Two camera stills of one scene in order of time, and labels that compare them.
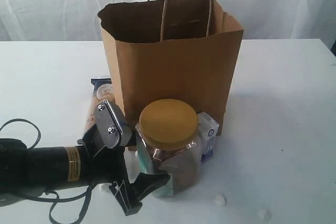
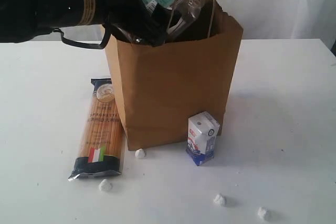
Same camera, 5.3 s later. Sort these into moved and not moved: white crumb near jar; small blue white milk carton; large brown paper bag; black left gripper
Moved: black left gripper
Not moved: small blue white milk carton; large brown paper bag; white crumb near jar
